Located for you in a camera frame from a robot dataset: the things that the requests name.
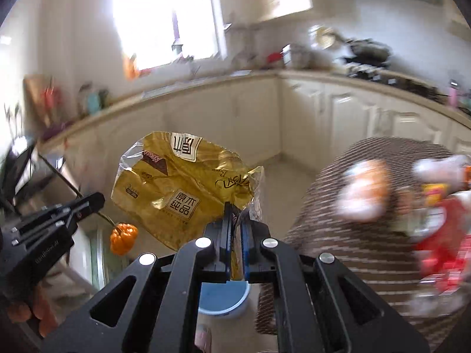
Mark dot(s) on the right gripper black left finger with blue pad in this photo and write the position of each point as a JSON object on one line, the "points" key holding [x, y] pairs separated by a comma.
{"points": [[152, 306]]}

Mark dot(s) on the red crushed soda can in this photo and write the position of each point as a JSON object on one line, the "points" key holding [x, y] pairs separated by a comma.
{"points": [[443, 246]]}

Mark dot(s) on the orange pumpkin ornament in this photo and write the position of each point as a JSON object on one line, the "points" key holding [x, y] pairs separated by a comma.
{"points": [[123, 238]]}

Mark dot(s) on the brown polka dot tablecloth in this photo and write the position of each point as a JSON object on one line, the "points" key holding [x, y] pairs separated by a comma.
{"points": [[382, 258]]}

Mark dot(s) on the black wok with lid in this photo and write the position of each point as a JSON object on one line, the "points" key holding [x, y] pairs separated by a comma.
{"points": [[368, 52]]}

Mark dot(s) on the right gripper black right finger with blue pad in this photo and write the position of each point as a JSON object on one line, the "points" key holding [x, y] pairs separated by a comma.
{"points": [[319, 304]]}

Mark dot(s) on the blue trash bin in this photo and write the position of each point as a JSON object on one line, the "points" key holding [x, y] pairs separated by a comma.
{"points": [[228, 300]]}

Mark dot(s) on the gold foil snack bag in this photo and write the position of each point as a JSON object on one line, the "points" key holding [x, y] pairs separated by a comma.
{"points": [[174, 184]]}

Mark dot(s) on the cream lower kitchen cabinets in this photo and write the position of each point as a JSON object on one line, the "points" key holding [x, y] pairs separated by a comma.
{"points": [[308, 117]]}

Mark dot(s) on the white crumpled tissue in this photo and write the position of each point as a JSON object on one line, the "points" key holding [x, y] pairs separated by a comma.
{"points": [[366, 193]]}

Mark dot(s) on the person's left hand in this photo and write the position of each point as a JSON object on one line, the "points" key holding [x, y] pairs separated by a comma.
{"points": [[20, 312]]}

